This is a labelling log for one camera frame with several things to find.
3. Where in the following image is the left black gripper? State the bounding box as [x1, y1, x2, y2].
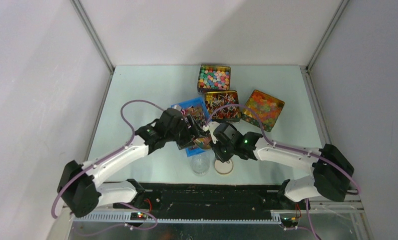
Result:
[166, 113, 207, 150]

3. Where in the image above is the blue plastic candy bin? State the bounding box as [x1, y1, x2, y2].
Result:
[171, 97, 209, 157]

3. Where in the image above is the metal scoop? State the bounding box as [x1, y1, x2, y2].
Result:
[193, 136, 212, 151]

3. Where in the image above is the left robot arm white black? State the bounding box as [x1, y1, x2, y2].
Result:
[57, 108, 203, 218]

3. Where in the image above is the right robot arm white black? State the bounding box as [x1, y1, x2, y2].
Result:
[203, 121, 354, 209]

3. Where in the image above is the tin of stick candies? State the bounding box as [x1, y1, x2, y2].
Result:
[204, 90, 241, 123]

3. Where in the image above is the tin of gummy candies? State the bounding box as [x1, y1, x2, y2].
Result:
[241, 89, 285, 132]

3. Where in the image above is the tin of pastel candies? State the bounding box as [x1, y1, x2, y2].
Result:
[197, 64, 231, 95]

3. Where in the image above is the round gold jar lid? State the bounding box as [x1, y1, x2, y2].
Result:
[214, 159, 234, 175]

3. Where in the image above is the clear plastic jar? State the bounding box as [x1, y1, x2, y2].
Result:
[190, 152, 210, 176]

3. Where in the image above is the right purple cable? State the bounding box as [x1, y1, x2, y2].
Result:
[207, 103, 361, 196]

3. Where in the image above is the purple cable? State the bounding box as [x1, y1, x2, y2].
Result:
[51, 99, 166, 220]
[207, 103, 361, 196]

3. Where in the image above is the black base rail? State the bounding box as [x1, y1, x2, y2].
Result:
[128, 182, 306, 219]

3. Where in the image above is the slotted cable duct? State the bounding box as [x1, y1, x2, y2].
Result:
[74, 211, 281, 224]

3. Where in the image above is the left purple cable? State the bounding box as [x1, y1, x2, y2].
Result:
[51, 99, 166, 220]

